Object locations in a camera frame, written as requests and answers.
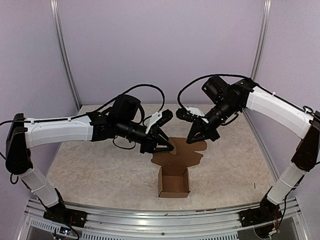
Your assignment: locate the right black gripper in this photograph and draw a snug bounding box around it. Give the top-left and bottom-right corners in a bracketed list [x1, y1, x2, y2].
[186, 98, 239, 144]

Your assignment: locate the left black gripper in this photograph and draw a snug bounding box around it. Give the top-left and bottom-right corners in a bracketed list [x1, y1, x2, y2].
[117, 118, 175, 154]

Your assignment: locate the brown cardboard box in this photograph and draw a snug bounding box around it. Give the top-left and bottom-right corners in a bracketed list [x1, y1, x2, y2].
[151, 137, 207, 198]

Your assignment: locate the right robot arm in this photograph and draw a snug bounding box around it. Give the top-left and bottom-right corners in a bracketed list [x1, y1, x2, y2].
[186, 74, 320, 222]

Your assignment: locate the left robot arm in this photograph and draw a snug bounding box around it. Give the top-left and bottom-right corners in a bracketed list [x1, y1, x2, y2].
[4, 94, 174, 223]

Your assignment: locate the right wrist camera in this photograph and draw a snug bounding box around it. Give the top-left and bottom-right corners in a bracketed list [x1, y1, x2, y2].
[175, 106, 205, 123]

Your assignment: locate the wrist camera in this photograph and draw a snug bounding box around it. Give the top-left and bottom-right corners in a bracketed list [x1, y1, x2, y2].
[145, 109, 173, 134]
[175, 106, 205, 123]

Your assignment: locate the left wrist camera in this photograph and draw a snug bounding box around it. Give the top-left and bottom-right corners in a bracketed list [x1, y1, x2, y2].
[145, 109, 173, 134]

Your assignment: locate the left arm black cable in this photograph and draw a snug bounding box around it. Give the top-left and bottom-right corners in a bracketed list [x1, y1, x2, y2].
[94, 83, 166, 113]

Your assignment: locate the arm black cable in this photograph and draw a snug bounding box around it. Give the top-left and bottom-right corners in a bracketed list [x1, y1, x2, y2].
[177, 73, 251, 111]
[94, 83, 166, 113]

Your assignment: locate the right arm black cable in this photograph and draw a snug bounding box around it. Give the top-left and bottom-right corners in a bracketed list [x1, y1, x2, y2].
[177, 73, 251, 111]

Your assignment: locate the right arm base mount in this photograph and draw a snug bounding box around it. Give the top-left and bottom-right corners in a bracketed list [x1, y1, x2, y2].
[238, 207, 283, 227]

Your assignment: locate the front aluminium rail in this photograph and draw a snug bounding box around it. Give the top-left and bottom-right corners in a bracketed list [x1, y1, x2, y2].
[17, 198, 311, 240]

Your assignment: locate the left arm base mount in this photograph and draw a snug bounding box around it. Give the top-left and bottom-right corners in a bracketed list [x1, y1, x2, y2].
[43, 208, 88, 228]

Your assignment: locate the right aluminium frame post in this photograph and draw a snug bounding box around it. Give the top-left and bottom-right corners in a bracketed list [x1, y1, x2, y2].
[250, 0, 272, 81]

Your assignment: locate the aluminium frame post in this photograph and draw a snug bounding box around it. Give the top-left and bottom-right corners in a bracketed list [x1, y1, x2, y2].
[50, 0, 82, 111]
[250, 0, 272, 81]

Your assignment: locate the left aluminium frame post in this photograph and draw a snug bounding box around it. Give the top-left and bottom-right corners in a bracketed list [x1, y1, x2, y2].
[50, 0, 82, 111]

